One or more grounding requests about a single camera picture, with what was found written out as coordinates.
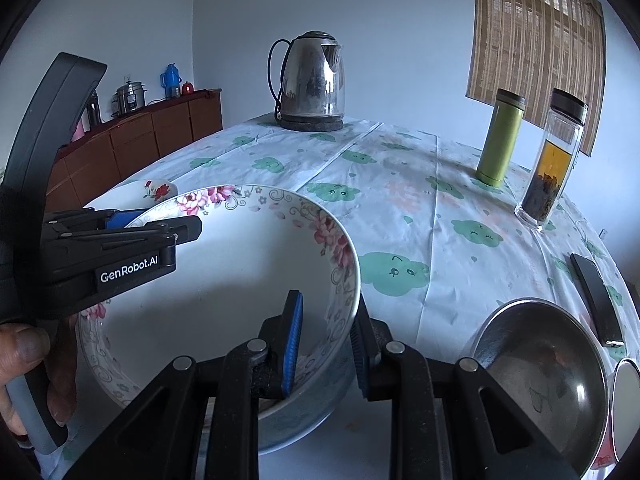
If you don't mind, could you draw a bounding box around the pink floral rimmed plate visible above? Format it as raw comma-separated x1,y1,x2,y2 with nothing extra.
78,184,360,453

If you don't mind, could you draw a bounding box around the stainless steel bowl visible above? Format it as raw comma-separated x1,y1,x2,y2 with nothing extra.
471,298,610,477

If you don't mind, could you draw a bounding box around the red flower white plate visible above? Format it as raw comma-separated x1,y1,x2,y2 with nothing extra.
87,179,178,210

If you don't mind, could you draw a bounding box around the person's left hand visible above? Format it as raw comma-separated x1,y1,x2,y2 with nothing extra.
1,314,77,438

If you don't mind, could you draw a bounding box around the brown wooden sideboard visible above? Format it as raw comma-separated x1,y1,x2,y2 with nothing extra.
46,89,222,212

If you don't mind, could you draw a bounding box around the pink thermos flask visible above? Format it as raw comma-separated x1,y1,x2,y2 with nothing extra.
72,120,85,142

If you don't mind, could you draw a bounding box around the cloud print tablecloth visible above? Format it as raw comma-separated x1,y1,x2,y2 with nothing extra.
114,116,639,368

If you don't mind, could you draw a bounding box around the dark steel thermos flask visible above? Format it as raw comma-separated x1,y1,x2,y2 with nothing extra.
86,91,102,129

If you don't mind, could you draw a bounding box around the steel rice cooker pot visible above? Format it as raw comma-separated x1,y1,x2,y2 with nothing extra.
111,79,145,117

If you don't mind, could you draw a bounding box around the small red container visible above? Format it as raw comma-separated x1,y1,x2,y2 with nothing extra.
181,81,194,96

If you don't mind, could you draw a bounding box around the blue water jug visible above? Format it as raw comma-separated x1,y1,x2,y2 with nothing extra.
160,63,182,99

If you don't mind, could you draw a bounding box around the stainless steel electric kettle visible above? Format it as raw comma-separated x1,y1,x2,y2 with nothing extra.
267,30,345,132

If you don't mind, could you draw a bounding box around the green thermos bottle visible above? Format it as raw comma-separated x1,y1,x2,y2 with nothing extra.
475,88,526,188

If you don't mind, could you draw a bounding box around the black smartphone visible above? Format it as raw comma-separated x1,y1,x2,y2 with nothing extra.
570,254,625,348

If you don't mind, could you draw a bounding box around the glass tea bottle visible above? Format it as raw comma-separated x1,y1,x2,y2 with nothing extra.
514,89,588,231

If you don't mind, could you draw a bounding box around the bamboo window blind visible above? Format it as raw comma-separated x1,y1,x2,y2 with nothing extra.
466,0,606,156

